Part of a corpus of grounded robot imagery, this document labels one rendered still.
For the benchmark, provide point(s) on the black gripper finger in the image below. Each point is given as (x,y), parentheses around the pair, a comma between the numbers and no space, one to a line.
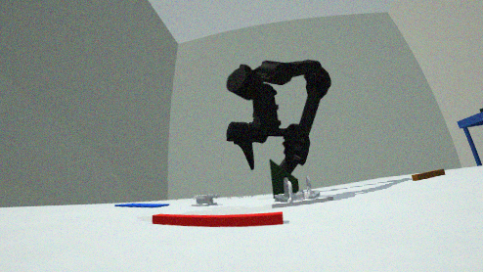
(245,142)
(290,145)

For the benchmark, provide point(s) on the brown flat bar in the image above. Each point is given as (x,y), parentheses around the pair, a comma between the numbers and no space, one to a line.
(428,174)

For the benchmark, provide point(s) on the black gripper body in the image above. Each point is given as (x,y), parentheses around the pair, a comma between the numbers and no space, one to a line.
(266,124)

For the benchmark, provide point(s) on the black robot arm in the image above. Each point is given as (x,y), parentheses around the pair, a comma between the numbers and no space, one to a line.
(248,84)

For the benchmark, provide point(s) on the red flat bar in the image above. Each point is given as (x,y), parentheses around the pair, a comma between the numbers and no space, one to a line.
(235,220)

